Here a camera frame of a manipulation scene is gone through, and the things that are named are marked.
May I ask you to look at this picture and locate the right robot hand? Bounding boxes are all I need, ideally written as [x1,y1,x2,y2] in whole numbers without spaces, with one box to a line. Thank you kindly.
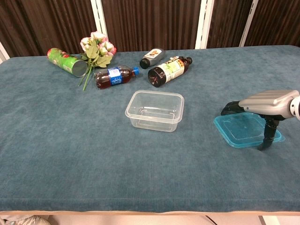
[220,90,300,150]

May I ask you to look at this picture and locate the small grey squeeze bottle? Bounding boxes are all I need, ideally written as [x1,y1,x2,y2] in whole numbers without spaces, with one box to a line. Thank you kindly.
[139,48,166,70]

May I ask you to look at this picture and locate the cola bottle blue label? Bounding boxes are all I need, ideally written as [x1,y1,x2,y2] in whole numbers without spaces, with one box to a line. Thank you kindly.
[93,65,140,90]

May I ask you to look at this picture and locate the blue translucent plastic lid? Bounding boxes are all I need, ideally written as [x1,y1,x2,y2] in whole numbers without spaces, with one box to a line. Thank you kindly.
[213,112,285,149]

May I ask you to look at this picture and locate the teal table cloth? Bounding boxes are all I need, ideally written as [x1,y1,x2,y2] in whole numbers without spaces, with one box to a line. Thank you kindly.
[0,45,300,213]

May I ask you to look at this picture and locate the pink artificial flower bouquet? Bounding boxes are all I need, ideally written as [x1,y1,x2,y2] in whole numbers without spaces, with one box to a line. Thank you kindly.
[78,30,117,91]

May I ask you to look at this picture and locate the dark bottle white green label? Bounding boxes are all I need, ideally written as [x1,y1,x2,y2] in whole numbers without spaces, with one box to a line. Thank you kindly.
[147,56,193,88]

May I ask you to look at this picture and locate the green chips can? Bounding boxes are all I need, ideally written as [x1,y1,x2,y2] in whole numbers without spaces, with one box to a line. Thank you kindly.
[47,47,88,78]

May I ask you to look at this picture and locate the white crumpled plastic bag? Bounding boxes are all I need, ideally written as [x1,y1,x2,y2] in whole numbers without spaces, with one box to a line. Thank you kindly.
[0,214,50,225]

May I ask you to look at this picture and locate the clear plastic food container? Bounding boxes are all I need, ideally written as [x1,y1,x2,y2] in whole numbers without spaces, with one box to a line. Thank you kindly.
[124,90,185,133]

